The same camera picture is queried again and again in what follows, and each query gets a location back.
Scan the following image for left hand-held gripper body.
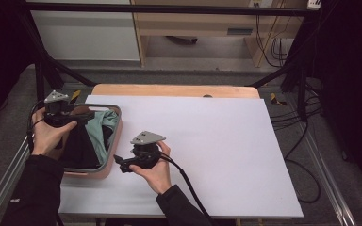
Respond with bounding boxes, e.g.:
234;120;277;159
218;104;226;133
43;89;74;128

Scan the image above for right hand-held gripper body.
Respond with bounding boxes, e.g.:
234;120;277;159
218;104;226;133
128;130;167;170

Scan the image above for pink basin with grey rim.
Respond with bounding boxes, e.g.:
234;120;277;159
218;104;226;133
45;104;123;181

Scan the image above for black and green t-shirt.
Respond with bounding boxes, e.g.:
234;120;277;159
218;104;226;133
59;108;120;170

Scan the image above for person's right hand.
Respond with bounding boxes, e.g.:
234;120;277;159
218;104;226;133
128;140;173;196

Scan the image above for person's left hand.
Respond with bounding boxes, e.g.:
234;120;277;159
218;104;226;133
31;107;78;157

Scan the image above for black metal stand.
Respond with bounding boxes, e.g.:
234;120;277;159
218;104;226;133
246;15;324;121
18;12;97;119

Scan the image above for white cabinet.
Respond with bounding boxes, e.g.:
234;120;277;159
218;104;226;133
26;0;140;62

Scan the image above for black curtain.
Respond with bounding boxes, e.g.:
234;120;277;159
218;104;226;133
0;0;41;133
314;0;362;189

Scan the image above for black metal crossbar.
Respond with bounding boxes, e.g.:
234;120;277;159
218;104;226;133
25;1;320;17

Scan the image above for light wooden desk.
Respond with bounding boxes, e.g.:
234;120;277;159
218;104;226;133
130;0;309;69

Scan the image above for left hand-held gripper black cable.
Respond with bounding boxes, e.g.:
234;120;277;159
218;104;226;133
26;100;46;154

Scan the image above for hand-held gripper black cable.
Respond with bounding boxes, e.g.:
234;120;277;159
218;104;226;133
159;154;218;226
26;100;46;154

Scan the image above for right hand-held gripper black cable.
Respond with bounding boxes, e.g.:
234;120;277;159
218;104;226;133
159;154;218;226

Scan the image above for aluminium floor rail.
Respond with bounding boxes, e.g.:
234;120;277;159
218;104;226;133
295;125;357;226
0;90;59;226

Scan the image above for black floor cables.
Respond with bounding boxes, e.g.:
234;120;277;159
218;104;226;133
270;84;324;205

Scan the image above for black hanging cables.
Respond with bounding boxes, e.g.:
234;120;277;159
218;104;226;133
255;13;288;69

